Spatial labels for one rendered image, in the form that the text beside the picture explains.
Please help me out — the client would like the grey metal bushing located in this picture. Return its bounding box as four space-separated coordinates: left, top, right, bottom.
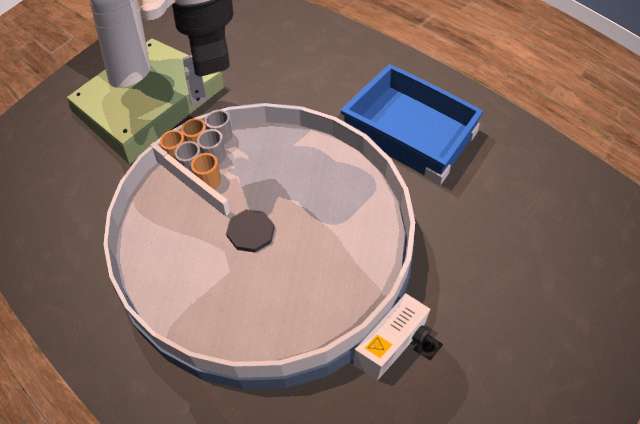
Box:
197 129 226 165
175 141 201 172
205 110 232 144

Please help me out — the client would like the bronze bushing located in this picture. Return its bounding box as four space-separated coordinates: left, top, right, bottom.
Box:
160 130 185 160
181 118 206 143
191 153 221 189

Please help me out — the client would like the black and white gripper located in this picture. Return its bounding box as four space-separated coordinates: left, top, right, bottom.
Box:
140 0 233 105

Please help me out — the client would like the blue crate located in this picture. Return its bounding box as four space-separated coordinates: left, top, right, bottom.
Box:
341 64 483 185

